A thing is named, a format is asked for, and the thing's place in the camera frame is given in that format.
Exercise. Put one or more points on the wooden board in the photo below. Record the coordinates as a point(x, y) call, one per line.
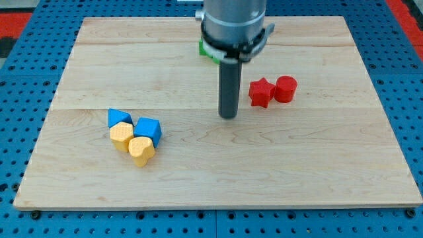
point(330, 147)

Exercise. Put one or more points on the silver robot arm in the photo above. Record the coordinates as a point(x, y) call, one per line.
point(233, 33)

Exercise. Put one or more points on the yellow hexagon block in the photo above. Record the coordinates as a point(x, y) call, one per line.
point(121, 134)

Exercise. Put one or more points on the blue cube block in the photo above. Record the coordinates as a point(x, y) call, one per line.
point(150, 128)

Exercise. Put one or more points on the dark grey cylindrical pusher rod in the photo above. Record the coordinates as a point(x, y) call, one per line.
point(229, 89)

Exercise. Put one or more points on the red star block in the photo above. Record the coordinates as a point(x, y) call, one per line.
point(261, 92)

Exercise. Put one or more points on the red cylinder block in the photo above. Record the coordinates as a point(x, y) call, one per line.
point(285, 88)

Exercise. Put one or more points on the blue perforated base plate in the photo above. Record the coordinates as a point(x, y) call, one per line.
point(31, 74)

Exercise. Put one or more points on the yellow heart block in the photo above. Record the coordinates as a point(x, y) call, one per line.
point(141, 149)

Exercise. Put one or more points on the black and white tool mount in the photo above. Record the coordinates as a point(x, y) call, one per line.
point(241, 52)

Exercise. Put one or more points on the green block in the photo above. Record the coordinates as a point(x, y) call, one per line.
point(202, 52)

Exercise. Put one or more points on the blue triangle block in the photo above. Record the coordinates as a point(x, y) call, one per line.
point(115, 116)

